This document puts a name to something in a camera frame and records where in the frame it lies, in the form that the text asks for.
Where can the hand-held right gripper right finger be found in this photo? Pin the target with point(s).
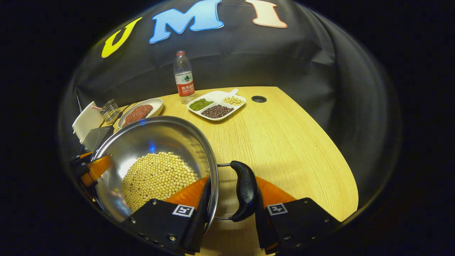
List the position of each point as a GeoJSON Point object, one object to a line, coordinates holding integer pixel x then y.
{"type": "Point", "coordinates": [263, 227]}

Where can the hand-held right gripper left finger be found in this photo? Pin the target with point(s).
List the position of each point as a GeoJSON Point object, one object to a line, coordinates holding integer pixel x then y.
{"type": "Point", "coordinates": [193, 231]}

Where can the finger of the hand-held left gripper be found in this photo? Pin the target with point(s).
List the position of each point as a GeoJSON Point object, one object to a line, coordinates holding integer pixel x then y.
{"type": "Point", "coordinates": [79, 165]}
{"type": "Point", "coordinates": [97, 169]}

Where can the black induction cooktop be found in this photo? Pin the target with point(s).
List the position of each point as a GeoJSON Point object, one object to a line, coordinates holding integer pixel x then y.
{"type": "Point", "coordinates": [96, 138]}

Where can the pile of yellow soybeans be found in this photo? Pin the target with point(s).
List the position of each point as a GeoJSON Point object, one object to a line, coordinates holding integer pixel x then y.
{"type": "Point", "coordinates": [156, 181]}

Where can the white toaster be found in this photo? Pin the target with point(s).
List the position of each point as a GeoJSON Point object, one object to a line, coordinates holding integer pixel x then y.
{"type": "Point", "coordinates": [85, 121]}

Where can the pink striped straw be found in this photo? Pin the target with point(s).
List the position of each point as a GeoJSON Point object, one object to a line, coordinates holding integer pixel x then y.
{"type": "Point", "coordinates": [96, 107]}

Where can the red raw steak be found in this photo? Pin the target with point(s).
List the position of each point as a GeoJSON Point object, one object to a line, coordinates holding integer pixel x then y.
{"type": "Point", "coordinates": [130, 118]}
{"type": "Point", "coordinates": [144, 111]}

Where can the round white plate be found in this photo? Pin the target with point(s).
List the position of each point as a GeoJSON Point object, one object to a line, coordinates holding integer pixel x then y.
{"type": "Point", "coordinates": [156, 105]}

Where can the clear plastic water bottle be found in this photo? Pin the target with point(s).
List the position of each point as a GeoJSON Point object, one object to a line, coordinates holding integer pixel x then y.
{"type": "Point", "coordinates": [185, 85]}

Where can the heap of green mung beans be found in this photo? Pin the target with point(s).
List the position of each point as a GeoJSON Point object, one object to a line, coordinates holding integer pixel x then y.
{"type": "Point", "coordinates": [201, 104]}

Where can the heap of dark red beans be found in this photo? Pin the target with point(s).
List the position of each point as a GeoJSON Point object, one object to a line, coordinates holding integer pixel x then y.
{"type": "Point", "coordinates": [217, 111]}

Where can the small heap of pale beans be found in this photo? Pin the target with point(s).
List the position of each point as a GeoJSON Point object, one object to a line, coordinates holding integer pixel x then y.
{"type": "Point", "coordinates": [233, 101]}

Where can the white divided dish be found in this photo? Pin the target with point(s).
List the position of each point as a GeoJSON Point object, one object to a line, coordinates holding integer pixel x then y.
{"type": "Point", "coordinates": [217, 96]}

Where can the black backdrop cloth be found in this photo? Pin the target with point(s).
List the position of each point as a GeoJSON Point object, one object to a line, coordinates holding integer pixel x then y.
{"type": "Point", "coordinates": [249, 57]}

